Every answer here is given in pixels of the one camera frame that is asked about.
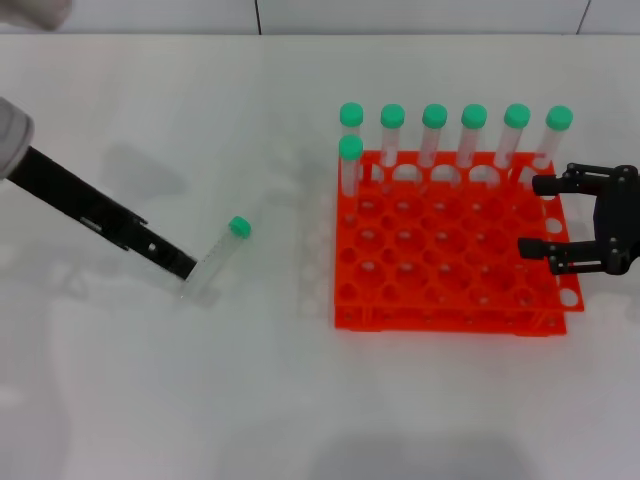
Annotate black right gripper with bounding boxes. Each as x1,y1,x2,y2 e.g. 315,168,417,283
517,161,640,277

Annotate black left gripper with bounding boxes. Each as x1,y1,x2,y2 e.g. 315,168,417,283
5,144,200,282

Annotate clear test tube green cap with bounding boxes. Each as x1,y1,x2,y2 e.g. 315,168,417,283
454,103,488,174
338,134,364,225
339,102,365,139
180,215,253,304
493,103,531,172
380,103,405,194
529,105,574,172
418,103,449,191

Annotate orange test tube rack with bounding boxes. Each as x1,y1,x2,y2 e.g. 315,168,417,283
332,148,586,335

